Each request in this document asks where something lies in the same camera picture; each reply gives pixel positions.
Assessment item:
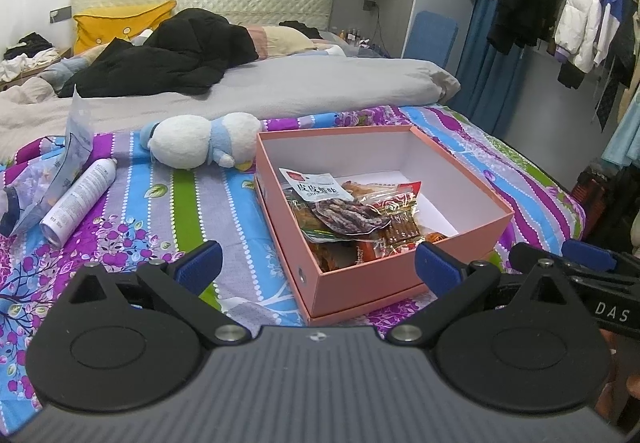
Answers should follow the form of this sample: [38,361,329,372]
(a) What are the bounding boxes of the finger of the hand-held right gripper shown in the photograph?
[561,239,640,274]
[509,242,601,283]

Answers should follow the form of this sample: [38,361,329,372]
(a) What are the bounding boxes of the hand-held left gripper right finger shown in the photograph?
[385,241,568,346]

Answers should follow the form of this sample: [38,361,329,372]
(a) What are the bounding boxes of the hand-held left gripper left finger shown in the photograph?
[67,239,253,346]

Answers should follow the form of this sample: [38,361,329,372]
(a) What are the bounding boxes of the red edged snack packet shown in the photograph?
[372,180,426,256]

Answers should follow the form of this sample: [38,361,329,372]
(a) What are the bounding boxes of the pink cardboard box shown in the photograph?
[254,124,516,328]

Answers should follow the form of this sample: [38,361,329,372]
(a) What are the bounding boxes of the dark brown snack packet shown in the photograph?
[312,198,392,236]

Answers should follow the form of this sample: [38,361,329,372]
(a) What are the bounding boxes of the clear packet of orange snack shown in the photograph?
[345,178,416,196]

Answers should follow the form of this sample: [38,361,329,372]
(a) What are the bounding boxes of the black bag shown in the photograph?
[572,163,640,254]

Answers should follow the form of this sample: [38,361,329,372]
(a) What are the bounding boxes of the purple floral bed sheet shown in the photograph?
[0,104,586,424]

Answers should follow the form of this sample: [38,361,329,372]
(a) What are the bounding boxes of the light teal hanging garment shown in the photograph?
[600,93,640,169]

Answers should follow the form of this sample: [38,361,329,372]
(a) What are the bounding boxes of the white and blue plush toy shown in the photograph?
[140,112,263,172]

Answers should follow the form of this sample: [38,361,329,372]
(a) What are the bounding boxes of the white spray can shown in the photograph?
[40,158,118,245]

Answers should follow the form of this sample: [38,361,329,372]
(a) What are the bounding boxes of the translucent blue plastic bag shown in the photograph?
[10,86,96,236]

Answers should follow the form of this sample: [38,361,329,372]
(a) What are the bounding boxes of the blue curtain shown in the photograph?
[450,0,526,136]

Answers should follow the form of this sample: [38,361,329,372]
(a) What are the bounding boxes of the pile of black clothes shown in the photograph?
[57,8,260,99]

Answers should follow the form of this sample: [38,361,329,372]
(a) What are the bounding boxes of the grey duvet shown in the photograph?
[75,57,461,121]

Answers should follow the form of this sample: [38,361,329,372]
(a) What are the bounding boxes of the pink pillow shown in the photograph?
[245,24,271,60]

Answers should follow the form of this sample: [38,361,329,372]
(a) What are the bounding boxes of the blue padded chair back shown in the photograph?
[402,10,459,79]

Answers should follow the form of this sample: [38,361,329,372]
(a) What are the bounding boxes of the blue grey cloth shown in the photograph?
[42,57,103,93]

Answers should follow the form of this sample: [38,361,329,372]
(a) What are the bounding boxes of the beige pillow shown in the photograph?
[265,26,313,58]

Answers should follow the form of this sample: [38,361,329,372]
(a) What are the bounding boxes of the group of small bottles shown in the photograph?
[330,26,373,46]

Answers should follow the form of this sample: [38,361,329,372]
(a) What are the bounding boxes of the white puffer jacket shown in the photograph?
[552,0,613,74]

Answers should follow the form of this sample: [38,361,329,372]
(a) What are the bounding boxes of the yellow pillow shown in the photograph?
[73,0,178,55]

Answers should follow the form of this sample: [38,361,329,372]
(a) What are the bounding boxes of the small black garment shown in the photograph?
[277,20,326,40]

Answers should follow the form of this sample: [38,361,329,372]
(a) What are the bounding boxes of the white crumpled clothes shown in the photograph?
[0,48,61,81]

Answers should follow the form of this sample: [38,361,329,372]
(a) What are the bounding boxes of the black crumpled clothes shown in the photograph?
[4,32,53,59]

